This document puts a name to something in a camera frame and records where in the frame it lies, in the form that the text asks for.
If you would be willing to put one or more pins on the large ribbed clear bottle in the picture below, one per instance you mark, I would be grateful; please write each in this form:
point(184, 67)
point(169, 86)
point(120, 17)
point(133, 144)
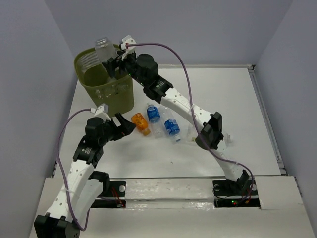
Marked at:
point(192, 135)

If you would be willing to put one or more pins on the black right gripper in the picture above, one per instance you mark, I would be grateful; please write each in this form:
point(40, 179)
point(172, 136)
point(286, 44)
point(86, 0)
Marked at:
point(112, 63)

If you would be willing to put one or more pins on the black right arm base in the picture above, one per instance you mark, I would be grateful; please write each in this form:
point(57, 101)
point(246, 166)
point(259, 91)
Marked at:
point(225, 197)

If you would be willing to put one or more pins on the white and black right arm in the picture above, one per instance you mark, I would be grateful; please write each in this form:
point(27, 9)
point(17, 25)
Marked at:
point(143, 69)

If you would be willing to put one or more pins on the silver cap clear bottle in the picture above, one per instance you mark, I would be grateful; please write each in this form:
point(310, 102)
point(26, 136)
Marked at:
point(105, 50)

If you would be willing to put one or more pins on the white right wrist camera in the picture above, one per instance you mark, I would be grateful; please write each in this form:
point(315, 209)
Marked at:
point(127, 46)

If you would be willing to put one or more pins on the orange label plastic bottle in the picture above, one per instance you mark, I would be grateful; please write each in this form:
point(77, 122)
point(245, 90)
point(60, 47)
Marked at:
point(141, 123)

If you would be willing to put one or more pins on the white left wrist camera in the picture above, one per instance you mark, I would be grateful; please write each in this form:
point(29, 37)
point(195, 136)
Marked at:
point(101, 111)

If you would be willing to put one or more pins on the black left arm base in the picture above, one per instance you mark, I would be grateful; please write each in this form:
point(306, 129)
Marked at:
point(113, 198)

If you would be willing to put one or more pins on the pocari sweat blue bottle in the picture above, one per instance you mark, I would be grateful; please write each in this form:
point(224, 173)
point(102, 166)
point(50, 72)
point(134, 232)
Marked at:
point(170, 123)
point(154, 120)

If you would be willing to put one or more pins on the olive green mesh bin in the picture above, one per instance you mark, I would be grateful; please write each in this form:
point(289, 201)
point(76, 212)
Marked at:
point(91, 76)

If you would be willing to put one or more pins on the upright Pocari Sweat blue bottle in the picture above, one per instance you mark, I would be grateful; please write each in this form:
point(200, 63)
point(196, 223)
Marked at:
point(154, 120)

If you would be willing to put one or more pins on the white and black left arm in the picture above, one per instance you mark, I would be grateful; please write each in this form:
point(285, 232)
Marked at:
point(68, 215)

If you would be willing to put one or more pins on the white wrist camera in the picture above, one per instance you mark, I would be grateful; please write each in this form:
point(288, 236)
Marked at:
point(101, 111)
point(127, 46)

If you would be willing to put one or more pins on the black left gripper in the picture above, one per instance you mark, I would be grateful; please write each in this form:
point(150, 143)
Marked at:
point(126, 127)

